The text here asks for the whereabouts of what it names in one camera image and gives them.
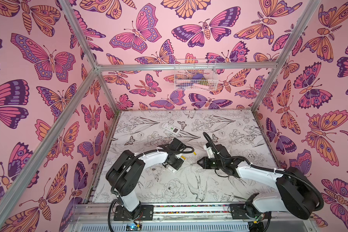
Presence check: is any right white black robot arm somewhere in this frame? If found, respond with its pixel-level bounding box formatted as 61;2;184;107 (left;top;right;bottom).
197;143;324;219

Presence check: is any right black corrugated cable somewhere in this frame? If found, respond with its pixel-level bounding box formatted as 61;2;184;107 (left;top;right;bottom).
202;131;325;212

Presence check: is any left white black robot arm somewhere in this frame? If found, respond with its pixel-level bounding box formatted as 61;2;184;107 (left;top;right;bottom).
105;138;194;218

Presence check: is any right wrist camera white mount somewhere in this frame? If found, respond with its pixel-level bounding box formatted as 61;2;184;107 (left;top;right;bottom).
204;145;215;159

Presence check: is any white remote control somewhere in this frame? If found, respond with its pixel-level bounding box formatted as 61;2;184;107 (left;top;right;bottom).
167;164;177;174

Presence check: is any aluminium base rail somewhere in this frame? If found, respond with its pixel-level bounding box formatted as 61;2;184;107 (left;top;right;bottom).
67;203;320;232

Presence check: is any white wire basket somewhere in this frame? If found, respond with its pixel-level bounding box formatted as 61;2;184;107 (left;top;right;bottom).
173;59;218;91

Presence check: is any purple item in basket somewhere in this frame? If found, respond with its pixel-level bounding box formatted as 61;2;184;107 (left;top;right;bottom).
191;73;206;82

